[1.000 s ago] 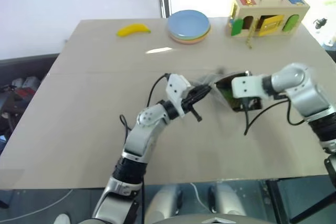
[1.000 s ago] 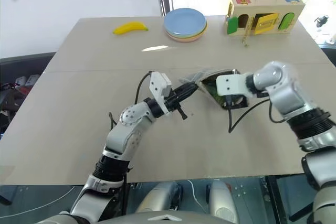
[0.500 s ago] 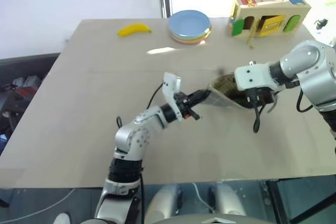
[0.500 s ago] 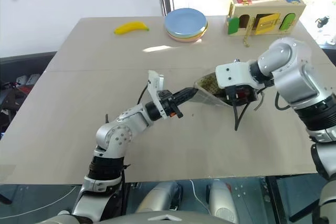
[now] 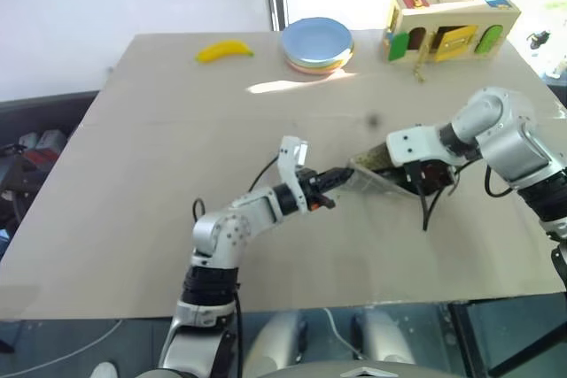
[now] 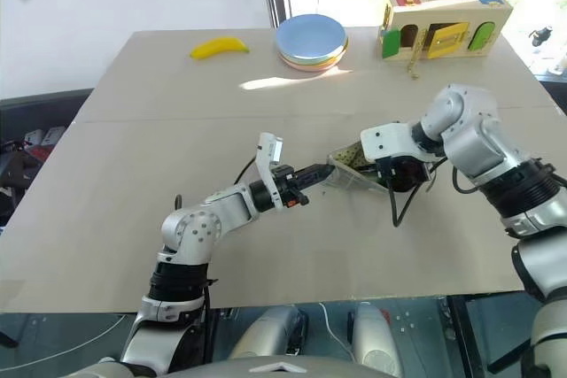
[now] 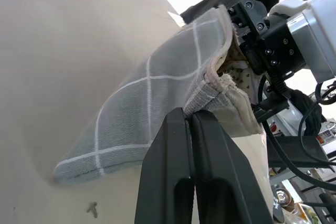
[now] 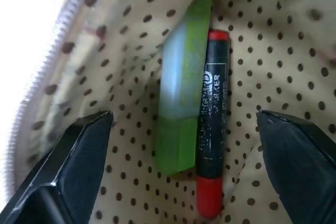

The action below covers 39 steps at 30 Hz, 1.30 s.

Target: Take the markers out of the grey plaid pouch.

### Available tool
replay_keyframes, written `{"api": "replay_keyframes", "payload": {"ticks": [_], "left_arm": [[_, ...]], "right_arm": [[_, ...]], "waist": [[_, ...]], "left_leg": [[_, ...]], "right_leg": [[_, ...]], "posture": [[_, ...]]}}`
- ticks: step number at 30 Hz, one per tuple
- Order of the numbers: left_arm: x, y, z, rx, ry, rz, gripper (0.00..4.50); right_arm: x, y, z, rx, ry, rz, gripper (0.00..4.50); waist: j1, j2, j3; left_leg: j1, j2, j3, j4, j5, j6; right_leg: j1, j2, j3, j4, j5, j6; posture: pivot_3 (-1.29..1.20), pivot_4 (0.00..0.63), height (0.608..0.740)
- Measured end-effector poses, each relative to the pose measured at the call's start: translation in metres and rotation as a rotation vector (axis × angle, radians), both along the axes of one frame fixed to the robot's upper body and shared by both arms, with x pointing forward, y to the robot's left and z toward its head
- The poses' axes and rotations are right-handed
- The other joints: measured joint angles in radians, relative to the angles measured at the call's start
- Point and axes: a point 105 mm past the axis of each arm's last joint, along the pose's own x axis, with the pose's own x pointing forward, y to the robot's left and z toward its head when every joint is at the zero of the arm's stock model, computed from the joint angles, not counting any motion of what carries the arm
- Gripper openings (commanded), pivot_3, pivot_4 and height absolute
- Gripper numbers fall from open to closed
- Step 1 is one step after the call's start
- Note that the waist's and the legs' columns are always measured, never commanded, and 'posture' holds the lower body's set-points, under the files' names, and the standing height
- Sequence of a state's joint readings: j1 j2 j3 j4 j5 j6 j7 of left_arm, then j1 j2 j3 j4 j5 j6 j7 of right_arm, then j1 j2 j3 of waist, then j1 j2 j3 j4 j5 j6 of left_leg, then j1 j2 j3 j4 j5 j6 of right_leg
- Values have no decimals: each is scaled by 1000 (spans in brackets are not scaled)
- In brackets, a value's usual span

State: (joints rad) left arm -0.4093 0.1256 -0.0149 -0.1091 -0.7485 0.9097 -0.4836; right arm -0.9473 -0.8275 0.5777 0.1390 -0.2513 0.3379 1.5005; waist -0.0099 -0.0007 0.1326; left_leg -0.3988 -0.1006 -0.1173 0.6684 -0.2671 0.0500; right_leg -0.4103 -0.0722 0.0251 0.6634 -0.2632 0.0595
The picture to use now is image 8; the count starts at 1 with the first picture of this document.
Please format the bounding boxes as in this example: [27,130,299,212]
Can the black whiteboard marker, red caps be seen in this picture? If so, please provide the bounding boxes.
[195,29,232,219]

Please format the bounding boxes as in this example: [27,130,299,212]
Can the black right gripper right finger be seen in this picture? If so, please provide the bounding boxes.
[256,109,336,224]

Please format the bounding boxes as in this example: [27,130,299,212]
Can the green highlighter marker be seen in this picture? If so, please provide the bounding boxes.
[153,0,214,176]

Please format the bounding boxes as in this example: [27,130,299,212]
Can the grey plaid pouch, dotted lining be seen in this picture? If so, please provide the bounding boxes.
[0,0,336,224]

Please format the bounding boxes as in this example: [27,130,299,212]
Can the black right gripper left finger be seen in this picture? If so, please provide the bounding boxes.
[0,110,114,224]

